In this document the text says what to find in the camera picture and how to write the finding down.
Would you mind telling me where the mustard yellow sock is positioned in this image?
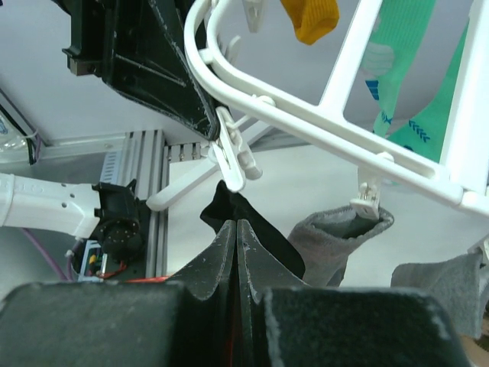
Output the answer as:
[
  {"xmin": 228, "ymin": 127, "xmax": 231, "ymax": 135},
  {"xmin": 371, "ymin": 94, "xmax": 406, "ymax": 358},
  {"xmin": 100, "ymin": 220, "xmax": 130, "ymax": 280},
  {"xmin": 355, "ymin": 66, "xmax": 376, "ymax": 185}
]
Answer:
[{"xmin": 281, "ymin": 0, "xmax": 340, "ymax": 45}]

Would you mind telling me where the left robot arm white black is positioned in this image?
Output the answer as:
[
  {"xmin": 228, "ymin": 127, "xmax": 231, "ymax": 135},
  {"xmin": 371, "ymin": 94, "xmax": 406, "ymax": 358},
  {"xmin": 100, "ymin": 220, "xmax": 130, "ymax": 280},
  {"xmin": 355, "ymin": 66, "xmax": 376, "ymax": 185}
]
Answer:
[{"xmin": 1, "ymin": 1, "xmax": 220, "ymax": 261}]

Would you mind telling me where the teal patterned sock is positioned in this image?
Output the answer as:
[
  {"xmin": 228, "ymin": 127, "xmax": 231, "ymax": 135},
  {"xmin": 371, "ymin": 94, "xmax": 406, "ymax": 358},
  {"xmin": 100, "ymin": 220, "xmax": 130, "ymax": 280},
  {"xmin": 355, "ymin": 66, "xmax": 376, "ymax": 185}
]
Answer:
[
  {"xmin": 373, "ymin": 31, "xmax": 467, "ymax": 163},
  {"xmin": 361, "ymin": 0, "xmax": 435, "ymax": 109}
]

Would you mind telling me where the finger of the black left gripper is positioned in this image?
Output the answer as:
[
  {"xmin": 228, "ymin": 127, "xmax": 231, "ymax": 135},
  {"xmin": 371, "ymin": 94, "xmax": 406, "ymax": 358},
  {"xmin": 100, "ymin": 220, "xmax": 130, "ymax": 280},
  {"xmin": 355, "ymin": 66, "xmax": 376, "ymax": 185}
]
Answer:
[{"xmin": 63, "ymin": 0, "xmax": 220, "ymax": 141}]

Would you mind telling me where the red plastic bin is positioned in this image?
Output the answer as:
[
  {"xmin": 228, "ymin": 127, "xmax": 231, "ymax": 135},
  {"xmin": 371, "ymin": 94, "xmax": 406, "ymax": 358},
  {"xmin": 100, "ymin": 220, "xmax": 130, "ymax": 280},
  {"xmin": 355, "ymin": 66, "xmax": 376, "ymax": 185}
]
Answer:
[{"xmin": 125, "ymin": 276, "xmax": 170, "ymax": 284}]

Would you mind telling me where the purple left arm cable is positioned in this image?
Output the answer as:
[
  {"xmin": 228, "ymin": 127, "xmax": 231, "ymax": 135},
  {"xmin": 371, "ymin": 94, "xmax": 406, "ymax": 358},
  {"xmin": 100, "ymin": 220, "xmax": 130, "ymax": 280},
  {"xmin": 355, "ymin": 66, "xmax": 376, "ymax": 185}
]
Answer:
[{"xmin": 21, "ymin": 227, "xmax": 83, "ymax": 282}]

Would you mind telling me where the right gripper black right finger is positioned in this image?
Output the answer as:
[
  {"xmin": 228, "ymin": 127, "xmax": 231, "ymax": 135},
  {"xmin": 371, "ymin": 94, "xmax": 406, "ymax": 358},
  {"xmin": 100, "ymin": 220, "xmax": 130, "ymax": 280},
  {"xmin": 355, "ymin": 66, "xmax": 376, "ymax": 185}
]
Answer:
[{"xmin": 235, "ymin": 220, "xmax": 469, "ymax": 366}]

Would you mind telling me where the white plastic sock hanger frame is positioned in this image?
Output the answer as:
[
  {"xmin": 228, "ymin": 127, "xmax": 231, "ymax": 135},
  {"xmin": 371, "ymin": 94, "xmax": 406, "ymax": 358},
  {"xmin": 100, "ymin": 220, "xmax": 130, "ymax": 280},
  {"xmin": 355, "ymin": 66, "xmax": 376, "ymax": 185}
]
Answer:
[{"xmin": 184, "ymin": 1, "xmax": 488, "ymax": 216}]

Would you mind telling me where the white clothes peg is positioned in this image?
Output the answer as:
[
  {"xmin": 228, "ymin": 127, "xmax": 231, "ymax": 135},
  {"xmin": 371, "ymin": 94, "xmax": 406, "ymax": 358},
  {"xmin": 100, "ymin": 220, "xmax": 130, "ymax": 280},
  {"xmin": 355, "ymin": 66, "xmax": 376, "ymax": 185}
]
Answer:
[
  {"xmin": 241, "ymin": 0, "xmax": 268, "ymax": 34},
  {"xmin": 211, "ymin": 106, "xmax": 263, "ymax": 193},
  {"xmin": 350, "ymin": 167, "xmax": 382, "ymax": 220}
]

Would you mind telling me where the grey sock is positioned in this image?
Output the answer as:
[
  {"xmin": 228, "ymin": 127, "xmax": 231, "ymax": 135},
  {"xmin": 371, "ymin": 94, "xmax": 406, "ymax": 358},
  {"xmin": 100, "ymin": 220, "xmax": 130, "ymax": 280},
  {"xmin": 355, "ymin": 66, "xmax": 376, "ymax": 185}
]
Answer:
[
  {"xmin": 390, "ymin": 252, "xmax": 488, "ymax": 339},
  {"xmin": 288, "ymin": 206, "xmax": 394, "ymax": 287}
]

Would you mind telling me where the aluminium rail base frame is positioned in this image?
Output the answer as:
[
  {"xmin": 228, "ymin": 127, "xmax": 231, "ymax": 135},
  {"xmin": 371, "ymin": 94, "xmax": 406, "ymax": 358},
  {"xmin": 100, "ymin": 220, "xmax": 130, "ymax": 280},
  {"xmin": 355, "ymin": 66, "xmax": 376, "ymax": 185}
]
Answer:
[{"xmin": 32, "ymin": 130, "xmax": 212, "ymax": 281}]

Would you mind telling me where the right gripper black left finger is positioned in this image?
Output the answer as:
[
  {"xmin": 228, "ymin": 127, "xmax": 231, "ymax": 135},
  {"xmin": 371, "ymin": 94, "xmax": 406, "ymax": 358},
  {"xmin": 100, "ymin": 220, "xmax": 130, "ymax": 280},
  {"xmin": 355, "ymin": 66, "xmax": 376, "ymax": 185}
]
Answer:
[{"xmin": 1, "ymin": 221, "xmax": 235, "ymax": 366}]

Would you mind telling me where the metal and white drying rack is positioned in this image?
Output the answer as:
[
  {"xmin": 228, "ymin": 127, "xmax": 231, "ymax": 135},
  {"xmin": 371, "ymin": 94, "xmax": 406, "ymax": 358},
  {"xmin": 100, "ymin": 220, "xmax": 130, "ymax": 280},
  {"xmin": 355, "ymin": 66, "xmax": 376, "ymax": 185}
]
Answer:
[{"xmin": 147, "ymin": 116, "xmax": 272, "ymax": 212}]

